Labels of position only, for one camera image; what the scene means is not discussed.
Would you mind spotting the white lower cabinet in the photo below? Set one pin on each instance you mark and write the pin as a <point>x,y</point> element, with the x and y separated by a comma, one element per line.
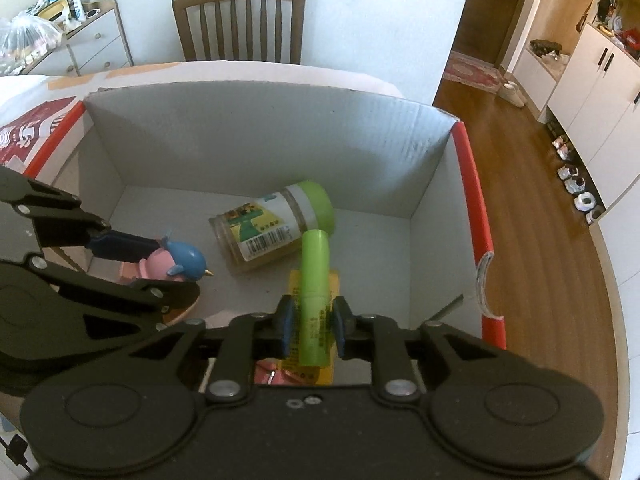
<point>600,90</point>

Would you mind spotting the dark wooden door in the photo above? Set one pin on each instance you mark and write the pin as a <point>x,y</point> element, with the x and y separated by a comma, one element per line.
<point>490,0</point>

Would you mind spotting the printed red white tablecloth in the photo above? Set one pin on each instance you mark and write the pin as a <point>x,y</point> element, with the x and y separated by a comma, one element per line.
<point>30,135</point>

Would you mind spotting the pink blue penguin toy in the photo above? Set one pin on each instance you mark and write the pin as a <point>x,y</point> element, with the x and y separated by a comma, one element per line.
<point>187,260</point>

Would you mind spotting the green lid jar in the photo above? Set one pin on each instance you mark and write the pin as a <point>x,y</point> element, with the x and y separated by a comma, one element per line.
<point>260,230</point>

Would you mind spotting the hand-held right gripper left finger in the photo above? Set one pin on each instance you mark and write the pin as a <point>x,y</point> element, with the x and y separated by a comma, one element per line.
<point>285,327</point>

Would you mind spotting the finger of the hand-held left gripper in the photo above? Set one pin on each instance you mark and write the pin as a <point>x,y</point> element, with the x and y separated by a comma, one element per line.
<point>125,247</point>
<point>165,295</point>

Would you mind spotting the white drawer cabinet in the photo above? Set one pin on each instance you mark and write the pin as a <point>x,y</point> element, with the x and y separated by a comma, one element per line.
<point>95,45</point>

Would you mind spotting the red cardboard box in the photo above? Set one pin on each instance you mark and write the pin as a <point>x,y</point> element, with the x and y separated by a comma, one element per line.
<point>250,135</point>

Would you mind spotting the patterned rug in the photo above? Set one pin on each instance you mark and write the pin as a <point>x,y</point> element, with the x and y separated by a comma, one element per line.
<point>470,71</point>

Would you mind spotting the row of shoes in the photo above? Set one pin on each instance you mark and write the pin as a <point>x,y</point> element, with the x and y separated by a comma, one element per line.
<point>575,180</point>

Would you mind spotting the white slippers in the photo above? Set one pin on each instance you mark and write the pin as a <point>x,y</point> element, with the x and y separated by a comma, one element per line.
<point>512,92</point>

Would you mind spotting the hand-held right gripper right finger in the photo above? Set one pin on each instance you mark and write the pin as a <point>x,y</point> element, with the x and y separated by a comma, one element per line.
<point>342,330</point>

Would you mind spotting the white shoe bench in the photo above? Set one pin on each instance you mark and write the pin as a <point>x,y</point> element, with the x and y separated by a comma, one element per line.
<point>535,80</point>

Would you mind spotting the wooden chair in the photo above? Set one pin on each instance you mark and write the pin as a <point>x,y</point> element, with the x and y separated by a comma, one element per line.
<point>240,25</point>

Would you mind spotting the clear plastic bag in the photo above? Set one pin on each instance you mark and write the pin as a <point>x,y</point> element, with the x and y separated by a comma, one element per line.
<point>27,40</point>

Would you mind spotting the yellow box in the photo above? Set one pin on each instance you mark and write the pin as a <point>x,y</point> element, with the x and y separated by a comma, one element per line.
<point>295,285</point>

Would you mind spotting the blue yellow pouch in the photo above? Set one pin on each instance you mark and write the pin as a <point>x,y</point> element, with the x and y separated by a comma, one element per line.
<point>55,2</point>

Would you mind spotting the lime green tube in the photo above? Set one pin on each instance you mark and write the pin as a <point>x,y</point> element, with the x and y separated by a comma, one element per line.
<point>315,280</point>

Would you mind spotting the dark bag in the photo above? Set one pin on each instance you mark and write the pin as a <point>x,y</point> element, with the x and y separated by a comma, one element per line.
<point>546,47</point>

